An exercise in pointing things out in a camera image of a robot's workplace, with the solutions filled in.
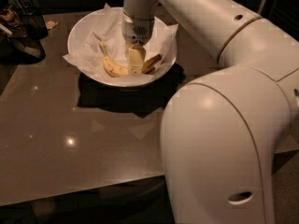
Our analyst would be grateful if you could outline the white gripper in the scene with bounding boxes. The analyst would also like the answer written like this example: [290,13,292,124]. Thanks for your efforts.
[121,13,154,74]

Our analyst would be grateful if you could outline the yellow spotted banana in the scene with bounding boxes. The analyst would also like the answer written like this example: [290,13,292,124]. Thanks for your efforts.
[99,42,162,77]

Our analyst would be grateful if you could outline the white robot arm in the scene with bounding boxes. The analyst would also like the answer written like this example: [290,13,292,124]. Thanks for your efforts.
[123,0,299,224]

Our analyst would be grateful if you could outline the white bowl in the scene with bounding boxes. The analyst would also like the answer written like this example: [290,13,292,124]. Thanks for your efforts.
[67,7,178,89]

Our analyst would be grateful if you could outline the white paper liner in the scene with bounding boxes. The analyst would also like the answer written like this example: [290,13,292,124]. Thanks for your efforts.
[63,3,179,84]

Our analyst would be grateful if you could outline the small crumpled wrapper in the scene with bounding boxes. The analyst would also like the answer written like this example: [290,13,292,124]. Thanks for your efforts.
[46,21,58,30]

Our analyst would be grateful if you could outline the dark mesh basket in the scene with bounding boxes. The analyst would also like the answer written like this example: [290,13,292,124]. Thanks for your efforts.
[21,7,48,39]

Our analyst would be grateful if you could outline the dark shoe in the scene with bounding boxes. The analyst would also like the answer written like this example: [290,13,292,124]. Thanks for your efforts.
[0,24,46,63]

